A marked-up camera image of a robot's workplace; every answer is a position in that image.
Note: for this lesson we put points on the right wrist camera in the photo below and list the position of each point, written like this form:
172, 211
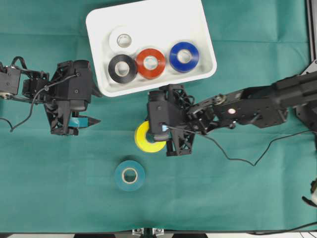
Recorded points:
158, 116

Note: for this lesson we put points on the metal bracket at table edge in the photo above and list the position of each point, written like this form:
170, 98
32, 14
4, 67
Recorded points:
148, 232

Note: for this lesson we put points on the white tape roll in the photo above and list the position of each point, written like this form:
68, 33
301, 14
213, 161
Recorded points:
123, 40

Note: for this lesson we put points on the yellow tape roll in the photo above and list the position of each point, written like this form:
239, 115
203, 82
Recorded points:
143, 143

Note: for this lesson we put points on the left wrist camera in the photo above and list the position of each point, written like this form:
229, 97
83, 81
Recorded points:
80, 86

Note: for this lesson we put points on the teal green tape roll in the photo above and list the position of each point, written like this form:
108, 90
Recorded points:
129, 175

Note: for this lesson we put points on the white plastic tray case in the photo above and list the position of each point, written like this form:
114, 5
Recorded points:
158, 24

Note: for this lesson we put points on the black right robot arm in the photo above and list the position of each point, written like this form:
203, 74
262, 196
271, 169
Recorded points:
263, 106

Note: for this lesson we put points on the red tape roll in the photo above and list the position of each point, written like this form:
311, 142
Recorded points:
151, 63

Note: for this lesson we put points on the black tape roll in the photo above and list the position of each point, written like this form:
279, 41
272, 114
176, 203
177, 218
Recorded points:
122, 69

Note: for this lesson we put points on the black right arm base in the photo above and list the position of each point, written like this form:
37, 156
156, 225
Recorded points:
307, 113

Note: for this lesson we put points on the white object with cables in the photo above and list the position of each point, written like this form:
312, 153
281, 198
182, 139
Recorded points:
312, 201

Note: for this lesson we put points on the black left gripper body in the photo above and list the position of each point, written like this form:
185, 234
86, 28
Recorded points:
53, 94

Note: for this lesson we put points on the green table cloth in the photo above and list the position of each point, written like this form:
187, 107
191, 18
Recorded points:
237, 179

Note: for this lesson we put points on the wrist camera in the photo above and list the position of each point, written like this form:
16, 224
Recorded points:
158, 116
80, 86

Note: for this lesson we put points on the blue tape roll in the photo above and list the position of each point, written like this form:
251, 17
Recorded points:
184, 57

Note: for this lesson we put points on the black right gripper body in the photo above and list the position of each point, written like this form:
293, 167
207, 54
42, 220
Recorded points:
181, 125

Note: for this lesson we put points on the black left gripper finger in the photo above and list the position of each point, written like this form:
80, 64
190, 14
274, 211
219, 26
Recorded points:
83, 122

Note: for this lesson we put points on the aluminium frame post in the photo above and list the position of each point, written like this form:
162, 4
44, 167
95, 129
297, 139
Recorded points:
311, 6

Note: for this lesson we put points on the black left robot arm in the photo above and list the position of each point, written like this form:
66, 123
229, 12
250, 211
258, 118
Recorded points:
12, 78

